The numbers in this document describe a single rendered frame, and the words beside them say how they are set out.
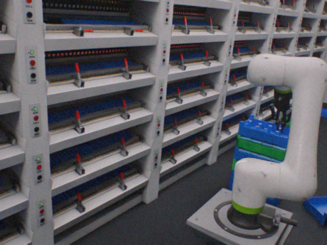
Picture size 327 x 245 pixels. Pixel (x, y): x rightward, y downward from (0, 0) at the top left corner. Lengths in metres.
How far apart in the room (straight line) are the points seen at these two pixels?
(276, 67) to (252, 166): 0.37
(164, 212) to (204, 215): 0.54
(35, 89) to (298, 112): 0.93
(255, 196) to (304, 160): 0.21
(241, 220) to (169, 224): 0.57
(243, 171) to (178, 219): 0.69
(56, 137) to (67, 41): 0.37
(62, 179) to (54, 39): 0.57
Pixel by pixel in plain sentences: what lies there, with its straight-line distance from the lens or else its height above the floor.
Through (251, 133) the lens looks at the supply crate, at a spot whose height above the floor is 0.43.
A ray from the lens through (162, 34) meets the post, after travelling 1.59.
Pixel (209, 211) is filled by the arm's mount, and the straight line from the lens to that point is 1.37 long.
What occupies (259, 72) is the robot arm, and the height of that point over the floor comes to 0.87.
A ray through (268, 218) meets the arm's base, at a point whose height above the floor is 0.36.
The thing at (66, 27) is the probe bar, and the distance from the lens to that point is 1.28.
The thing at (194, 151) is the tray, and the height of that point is 0.17.
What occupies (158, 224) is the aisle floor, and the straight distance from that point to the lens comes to 1.76.
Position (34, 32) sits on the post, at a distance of 1.15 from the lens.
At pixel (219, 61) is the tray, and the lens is 2.20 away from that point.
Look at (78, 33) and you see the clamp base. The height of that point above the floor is 0.95.
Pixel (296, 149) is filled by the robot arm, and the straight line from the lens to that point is 1.24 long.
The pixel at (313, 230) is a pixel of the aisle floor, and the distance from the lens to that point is 1.99.
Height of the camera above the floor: 1.07
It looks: 20 degrees down
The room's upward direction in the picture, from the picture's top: 5 degrees clockwise
